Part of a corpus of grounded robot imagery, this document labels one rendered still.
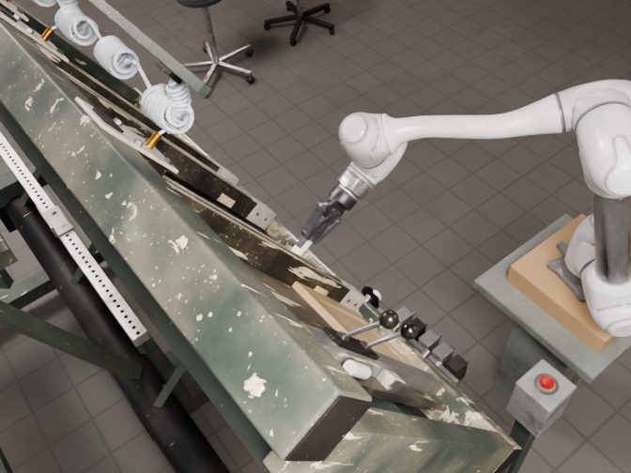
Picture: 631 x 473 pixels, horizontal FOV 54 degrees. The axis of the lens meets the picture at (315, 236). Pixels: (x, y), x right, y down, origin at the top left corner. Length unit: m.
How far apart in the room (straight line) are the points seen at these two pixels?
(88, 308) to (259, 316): 1.73
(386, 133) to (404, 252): 1.84
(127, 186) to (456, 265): 2.52
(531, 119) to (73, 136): 1.08
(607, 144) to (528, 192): 2.21
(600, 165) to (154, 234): 1.01
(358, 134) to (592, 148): 0.52
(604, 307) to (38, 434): 2.35
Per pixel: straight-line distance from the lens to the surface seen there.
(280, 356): 0.72
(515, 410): 2.01
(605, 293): 1.95
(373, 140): 1.50
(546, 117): 1.65
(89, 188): 1.00
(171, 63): 1.13
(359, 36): 4.88
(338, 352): 1.23
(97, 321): 2.39
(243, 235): 1.41
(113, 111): 1.69
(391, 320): 1.20
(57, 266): 2.62
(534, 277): 2.24
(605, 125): 1.55
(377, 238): 3.37
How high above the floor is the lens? 2.57
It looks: 49 degrees down
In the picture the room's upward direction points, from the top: 6 degrees counter-clockwise
